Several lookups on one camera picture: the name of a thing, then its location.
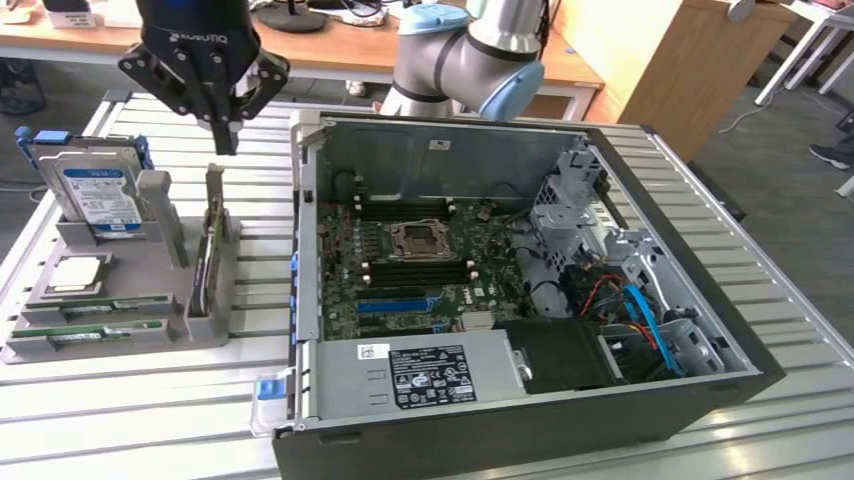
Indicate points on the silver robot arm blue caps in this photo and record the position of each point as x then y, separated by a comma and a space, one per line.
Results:
461, 55

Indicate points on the grey power supply with label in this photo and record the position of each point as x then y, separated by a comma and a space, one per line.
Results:
428, 375

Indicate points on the green motherboard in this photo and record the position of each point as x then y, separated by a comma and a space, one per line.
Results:
481, 250

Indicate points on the hard disk blue caddy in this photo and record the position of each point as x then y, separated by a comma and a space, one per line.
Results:
90, 192

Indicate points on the white shoe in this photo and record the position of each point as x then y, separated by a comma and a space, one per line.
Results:
357, 88

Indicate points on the grey parts rack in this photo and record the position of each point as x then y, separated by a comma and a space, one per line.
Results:
154, 280

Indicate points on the black open PC case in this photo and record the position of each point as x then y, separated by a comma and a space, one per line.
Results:
601, 410

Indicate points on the metal CPU socket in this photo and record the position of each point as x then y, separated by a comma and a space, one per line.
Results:
422, 241

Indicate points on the blue expansion slot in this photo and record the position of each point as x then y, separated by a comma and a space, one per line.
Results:
394, 306

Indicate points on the black RAM slot bank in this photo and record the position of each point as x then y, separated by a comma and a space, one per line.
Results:
404, 209
421, 274

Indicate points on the black fan shroud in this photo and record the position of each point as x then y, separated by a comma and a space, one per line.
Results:
561, 357

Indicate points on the clear side latch blue clip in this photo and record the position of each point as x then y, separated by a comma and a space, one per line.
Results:
267, 405

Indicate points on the wooden desk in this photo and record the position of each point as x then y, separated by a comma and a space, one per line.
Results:
334, 50

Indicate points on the wooden cabinet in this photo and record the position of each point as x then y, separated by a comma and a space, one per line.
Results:
681, 75

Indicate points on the white table frame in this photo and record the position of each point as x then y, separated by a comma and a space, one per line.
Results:
801, 50

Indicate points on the silver CPU chip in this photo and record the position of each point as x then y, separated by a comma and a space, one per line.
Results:
75, 276

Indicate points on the silver metal disk bay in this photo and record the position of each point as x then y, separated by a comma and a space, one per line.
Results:
568, 210

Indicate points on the white labelled box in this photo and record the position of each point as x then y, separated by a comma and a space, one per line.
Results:
77, 15

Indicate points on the black round lamp base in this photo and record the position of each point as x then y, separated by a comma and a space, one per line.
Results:
301, 17

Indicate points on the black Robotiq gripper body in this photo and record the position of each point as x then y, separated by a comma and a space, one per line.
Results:
201, 30

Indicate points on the green RAM stick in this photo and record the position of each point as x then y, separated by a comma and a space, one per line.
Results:
87, 332
101, 306

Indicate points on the black mesh basket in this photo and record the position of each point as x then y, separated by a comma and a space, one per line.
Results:
21, 87

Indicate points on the graphics card standing upright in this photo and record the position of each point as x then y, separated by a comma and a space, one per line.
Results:
210, 260

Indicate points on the dark sneaker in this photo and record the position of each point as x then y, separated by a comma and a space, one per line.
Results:
831, 156

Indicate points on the silver chipset heat sink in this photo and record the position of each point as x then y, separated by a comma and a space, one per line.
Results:
469, 323

